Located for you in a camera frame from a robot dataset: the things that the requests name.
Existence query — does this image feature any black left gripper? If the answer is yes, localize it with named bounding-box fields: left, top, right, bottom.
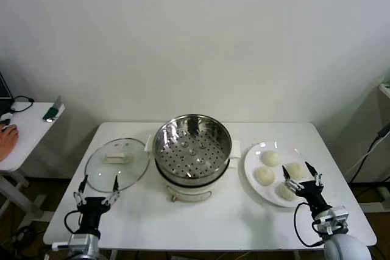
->
left=74, top=175, right=121, bottom=237

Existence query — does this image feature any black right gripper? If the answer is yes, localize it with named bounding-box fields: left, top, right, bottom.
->
left=282, top=161, right=333, bottom=217

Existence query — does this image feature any white steamed baozi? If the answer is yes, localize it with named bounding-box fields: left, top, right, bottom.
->
left=275, top=181, right=298, bottom=202
left=254, top=167, right=277, bottom=186
left=286, top=162, right=309, bottom=180
left=261, top=150, right=282, bottom=168

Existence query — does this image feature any perforated steel steamer basket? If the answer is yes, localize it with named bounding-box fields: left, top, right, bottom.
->
left=143, top=114, right=241, bottom=181

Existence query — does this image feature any bare person hand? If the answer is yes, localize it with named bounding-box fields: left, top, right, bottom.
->
left=0, top=124, right=20, bottom=162

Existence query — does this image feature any round glass pot lid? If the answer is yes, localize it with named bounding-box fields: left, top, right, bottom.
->
left=84, top=138, right=151, bottom=193

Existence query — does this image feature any white round plate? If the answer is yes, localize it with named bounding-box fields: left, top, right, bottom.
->
left=243, top=141, right=319, bottom=208

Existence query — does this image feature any white metal floor bar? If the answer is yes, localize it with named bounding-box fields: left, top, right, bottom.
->
left=359, top=186, right=390, bottom=214

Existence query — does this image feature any small white desk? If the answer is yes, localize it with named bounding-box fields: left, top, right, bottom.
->
left=0, top=101, right=65, bottom=226

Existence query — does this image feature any white electric cooker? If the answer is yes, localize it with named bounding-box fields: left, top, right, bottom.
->
left=147, top=150, right=238, bottom=203

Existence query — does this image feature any green grey handheld device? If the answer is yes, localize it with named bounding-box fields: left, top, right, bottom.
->
left=41, top=95, right=63, bottom=122

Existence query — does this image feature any white shelf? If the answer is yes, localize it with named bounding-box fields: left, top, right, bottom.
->
left=378, top=83, right=390, bottom=102

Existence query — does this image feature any black laptop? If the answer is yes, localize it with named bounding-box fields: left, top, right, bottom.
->
left=0, top=71, right=15, bottom=115

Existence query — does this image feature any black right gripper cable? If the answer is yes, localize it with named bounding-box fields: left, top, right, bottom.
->
left=293, top=202, right=324, bottom=247

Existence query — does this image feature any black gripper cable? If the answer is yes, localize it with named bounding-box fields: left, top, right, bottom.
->
left=63, top=209, right=83, bottom=235
left=293, top=202, right=324, bottom=247

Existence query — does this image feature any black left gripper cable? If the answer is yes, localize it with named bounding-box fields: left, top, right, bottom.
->
left=63, top=209, right=83, bottom=235

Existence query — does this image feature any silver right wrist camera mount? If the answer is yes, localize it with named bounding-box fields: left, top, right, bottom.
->
left=313, top=206, right=350, bottom=237

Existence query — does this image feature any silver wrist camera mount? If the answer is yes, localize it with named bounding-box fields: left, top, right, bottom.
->
left=51, top=233, right=103, bottom=253
left=313, top=206, right=350, bottom=237

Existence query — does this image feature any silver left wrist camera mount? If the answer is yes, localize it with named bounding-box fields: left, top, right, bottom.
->
left=51, top=233, right=103, bottom=253

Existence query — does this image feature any white hanging cable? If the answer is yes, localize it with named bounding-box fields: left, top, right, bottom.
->
left=345, top=138, right=381, bottom=176

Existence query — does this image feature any white floor plug with cables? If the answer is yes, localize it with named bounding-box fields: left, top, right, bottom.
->
left=12, top=225, right=36, bottom=242

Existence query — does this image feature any black cable with plug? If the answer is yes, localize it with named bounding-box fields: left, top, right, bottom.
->
left=347, top=122, right=390, bottom=183

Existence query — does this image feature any black laptop cable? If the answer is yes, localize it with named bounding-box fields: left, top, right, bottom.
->
left=10, top=95, right=35, bottom=113

